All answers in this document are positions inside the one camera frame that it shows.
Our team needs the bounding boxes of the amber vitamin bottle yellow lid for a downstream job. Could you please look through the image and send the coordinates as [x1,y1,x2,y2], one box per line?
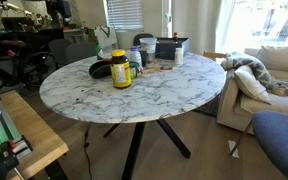
[110,49,132,89]

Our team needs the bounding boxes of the white bottle blue cap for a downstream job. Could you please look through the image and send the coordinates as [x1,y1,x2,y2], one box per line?
[129,46,143,68]

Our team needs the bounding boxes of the white pill bottle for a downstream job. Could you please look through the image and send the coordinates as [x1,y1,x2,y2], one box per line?
[174,47,184,66]

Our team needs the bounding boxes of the green glass bottle red cap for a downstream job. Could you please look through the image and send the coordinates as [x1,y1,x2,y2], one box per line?
[94,35,104,61]

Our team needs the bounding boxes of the small jar green lid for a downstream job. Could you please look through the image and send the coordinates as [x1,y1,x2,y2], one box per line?
[129,61,140,80]

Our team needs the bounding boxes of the black bowl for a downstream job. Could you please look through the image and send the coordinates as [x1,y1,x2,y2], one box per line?
[88,59,113,80]

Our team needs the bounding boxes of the dark blue box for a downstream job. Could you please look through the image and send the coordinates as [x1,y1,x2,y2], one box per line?
[155,37,190,61]

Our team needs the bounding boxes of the white tote bag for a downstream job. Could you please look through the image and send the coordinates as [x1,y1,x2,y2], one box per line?
[83,25,119,53]

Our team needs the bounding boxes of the white window blinds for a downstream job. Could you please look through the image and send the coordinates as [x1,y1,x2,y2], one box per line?
[105,0,145,33]

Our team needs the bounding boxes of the wooden chair back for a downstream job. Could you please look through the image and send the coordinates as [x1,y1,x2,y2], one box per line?
[202,50,228,61]

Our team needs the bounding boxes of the beige curtain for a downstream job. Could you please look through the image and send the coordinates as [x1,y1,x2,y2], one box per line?
[171,0,224,56]

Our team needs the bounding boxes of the white paper scrap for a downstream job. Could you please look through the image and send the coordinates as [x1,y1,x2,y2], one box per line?
[227,139,240,159]

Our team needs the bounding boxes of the white pillow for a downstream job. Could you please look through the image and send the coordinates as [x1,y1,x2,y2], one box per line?
[233,64,272,105]

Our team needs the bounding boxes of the grey patterned blanket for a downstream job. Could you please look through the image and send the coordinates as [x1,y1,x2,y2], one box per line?
[220,51,279,90]

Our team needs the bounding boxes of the black bicycle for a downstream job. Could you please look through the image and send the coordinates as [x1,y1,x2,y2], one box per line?
[0,33,58,89]

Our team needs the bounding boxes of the beige sofa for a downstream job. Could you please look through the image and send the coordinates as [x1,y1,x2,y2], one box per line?
[216,45,288,135]

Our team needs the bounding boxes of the red black clamp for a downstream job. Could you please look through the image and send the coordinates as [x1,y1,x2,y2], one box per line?
[0,139,20,170]

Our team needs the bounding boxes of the black floor cable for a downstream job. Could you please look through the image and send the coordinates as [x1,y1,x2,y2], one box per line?
[83,122,94,180]

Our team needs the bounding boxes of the grey robot mounting frame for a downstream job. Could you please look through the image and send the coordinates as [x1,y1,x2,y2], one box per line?
[0,92,34,169]

